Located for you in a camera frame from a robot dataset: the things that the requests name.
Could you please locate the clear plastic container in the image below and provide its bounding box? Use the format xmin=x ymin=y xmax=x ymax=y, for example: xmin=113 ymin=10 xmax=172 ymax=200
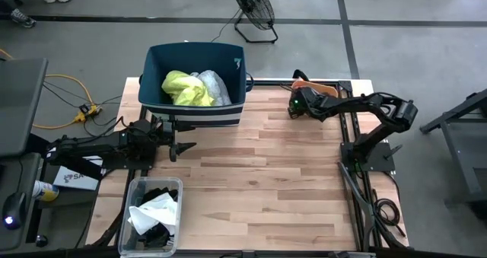
xmin=117 ymin=176 xmax=183 ymax=258

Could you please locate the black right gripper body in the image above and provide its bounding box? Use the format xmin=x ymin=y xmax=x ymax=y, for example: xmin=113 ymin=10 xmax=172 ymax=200
xmin=287 ymin=86 xmax=319 ymax=120

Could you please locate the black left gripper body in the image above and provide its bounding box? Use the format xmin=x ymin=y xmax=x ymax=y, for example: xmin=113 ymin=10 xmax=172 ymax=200
xmin=150 ymin=115 xmax=180 ymax=163

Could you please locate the white and yellow can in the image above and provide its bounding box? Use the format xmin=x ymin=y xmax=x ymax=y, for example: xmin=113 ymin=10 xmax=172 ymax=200
xmin=32 ymin=180 xmax=60 ymax=202

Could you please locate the navy fabric storage bin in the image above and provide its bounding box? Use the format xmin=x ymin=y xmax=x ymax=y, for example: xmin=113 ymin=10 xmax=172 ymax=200
xmin=137 ymin=41 xmax=254 ymax=129

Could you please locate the black computer mouse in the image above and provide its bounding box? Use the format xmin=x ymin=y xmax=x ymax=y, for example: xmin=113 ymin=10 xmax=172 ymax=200
xmin=2 ymin=191 xmax=27 ymax=231

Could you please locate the plain black garment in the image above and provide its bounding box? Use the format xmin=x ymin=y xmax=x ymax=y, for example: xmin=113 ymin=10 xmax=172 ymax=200
xmin=132 ymin=223 xmax=176 ymax=250

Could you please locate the person's leg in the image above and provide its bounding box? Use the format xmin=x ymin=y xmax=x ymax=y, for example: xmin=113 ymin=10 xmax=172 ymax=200
xmin=0 ymin=0 xmax=24 ymax=12

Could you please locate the white cloth garment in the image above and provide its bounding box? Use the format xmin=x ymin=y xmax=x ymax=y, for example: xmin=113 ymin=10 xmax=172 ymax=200
xmin=127 ymin=192 xmax=179 ymax=236

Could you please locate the yellow extension cord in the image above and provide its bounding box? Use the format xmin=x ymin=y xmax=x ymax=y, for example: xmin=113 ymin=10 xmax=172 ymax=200
xmin=0 ymin=48 xmax=96 ymax=130

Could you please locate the white patterned cloth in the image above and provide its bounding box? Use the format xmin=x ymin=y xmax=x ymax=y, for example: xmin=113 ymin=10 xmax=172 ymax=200
xmin=189 ymin=70 xmax=233 ymax=107

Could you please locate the black fan cable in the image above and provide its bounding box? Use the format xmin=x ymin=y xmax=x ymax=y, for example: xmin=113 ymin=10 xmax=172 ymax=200
xmin=210 ymin=8 xmax=244 ymax=44

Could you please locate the black floor cable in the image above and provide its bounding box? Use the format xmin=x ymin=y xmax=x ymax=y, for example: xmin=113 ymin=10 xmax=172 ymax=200
xmin=42 ymin=81 xmax=125 ymax=128

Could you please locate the dark grey monitor panel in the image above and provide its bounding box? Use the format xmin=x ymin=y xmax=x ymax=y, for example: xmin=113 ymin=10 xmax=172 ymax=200
xmin=0 ymin=58 xmax=49 ymax=158

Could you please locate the dark grey side desk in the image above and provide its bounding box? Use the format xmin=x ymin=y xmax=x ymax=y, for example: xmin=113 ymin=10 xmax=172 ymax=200
xmin=0 ymin=153 xmax=42 ymax=251

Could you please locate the white labelled box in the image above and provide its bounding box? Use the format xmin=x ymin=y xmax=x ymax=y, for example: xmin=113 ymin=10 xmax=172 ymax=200
xmin=53 ymin=154 xmax=104 ymax=191

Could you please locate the coiled black cable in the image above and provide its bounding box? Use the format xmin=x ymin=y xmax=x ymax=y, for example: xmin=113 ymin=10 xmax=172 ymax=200
xmin=371 ymin=189 xmax=406 ymax=238

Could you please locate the black floor fan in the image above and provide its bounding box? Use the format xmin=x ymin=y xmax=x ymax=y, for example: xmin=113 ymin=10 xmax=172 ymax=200
xmin=228 ymin=0 xmax=279 ymax=45

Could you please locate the yellow shirt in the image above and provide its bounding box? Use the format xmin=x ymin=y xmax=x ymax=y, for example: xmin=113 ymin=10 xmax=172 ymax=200
xmin=161 ymin=70 xmax=216 ymax=107

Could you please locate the yellow power plug block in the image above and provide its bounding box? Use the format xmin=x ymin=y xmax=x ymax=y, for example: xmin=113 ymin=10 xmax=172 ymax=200
xmin=72 ymin=104 xmax=103 ymax=124

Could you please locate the black metal support bar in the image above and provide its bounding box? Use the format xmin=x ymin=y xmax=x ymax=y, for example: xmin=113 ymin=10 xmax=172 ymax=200
xmin=26 ymin=134 xmax=103 ymax=181

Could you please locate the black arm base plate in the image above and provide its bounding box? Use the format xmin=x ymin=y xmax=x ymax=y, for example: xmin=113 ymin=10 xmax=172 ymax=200
xmin=100 ymin=151 xmax=157 ymax=171
xmin=340 ymin=142 xmax=396 ymax=172

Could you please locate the orange plastic basket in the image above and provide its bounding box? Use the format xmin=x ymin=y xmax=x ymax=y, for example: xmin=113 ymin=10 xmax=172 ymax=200
xmin=291 ymin=78 xmax=339 ymax=99

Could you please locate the black metal stand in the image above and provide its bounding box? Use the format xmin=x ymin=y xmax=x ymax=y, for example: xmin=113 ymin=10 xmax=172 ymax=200
xmin=420 ymin=88 xmax=487 ymax=205

